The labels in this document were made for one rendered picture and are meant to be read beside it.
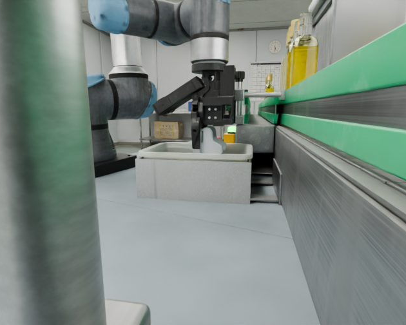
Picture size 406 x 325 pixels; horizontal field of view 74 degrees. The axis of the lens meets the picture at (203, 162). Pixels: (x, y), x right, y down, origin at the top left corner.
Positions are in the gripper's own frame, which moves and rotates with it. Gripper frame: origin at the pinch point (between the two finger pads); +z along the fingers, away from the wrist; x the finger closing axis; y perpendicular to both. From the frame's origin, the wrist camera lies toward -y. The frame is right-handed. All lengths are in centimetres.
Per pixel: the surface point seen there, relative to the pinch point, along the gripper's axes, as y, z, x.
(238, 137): 7.4, -4.7, 11.6
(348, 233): 17.3, -4.3, -39.0
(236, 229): 9.4, 5.6, -18.2
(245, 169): 10.1, -1.0, -7.3
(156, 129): -219, 32, 544
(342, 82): 18.8, -13.7, -29.0
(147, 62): -260, -127, 604
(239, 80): 7.2, -18.2, 11.7
